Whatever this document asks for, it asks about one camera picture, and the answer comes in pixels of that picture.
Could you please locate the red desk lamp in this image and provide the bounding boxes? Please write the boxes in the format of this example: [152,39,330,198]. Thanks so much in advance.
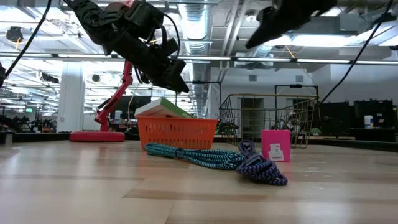
[68,0,134,143]

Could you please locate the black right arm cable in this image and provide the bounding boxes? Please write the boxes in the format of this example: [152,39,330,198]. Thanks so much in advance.
[318,0,394,105]

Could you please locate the metal wire basket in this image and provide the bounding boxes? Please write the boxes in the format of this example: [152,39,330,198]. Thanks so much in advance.
[218,94,320,149]

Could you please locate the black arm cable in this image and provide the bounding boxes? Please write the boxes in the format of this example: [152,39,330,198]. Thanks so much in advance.
[0,0,53,88]
[318,0,394,105]

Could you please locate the bright ceiling light panel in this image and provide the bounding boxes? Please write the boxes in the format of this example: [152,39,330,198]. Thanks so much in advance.
[264,32,355,47]

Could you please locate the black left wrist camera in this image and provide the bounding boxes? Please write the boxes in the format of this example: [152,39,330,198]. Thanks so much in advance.
[124,0,165,32]

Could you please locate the person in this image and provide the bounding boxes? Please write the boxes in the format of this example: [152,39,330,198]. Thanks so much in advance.
[272,111,301,131]

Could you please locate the black stand frame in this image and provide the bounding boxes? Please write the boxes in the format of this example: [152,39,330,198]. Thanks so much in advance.
[274,83,320,97]

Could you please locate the black ceiling camera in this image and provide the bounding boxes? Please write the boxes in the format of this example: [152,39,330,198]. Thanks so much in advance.
[6,26,24,44]

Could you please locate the silver spiral ventilation duct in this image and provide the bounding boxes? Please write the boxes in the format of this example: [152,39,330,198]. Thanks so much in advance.
[248,18,315,58]

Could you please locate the long ceiling light strip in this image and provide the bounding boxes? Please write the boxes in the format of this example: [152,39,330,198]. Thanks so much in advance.
[0,52,398,65]

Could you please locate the wide silver ventilation duct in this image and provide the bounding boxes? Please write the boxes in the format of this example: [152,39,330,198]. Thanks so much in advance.
[177,0,213,118]

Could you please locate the navy braided cable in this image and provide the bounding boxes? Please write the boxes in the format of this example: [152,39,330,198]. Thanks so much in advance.
[235,139,289,187]

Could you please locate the white box with printed labels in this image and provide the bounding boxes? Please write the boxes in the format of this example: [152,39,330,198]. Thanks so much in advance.
[134,96,196,119]

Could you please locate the teal braided cable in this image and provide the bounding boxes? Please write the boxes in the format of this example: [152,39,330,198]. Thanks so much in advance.
[144,142,246,171]

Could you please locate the small pink box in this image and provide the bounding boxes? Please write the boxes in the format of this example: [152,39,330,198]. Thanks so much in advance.
[261,129,292,163]

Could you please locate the white building pillar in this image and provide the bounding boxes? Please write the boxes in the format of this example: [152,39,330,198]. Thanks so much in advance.
[57,68,85,133]

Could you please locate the black equipment cases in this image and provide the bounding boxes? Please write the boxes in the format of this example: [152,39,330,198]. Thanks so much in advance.
[320,99,398,130]

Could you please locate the orange plastic basket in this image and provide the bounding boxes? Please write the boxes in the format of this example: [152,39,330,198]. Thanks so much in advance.
[136,116,220,151]

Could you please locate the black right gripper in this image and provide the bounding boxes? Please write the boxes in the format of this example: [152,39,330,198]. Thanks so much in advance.
[245,0,338,50]

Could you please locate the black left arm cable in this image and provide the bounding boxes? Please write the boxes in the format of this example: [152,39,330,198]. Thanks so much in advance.
[0,0,53,88]

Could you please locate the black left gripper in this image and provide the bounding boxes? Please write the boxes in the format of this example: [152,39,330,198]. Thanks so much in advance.
[107,30,190,93]

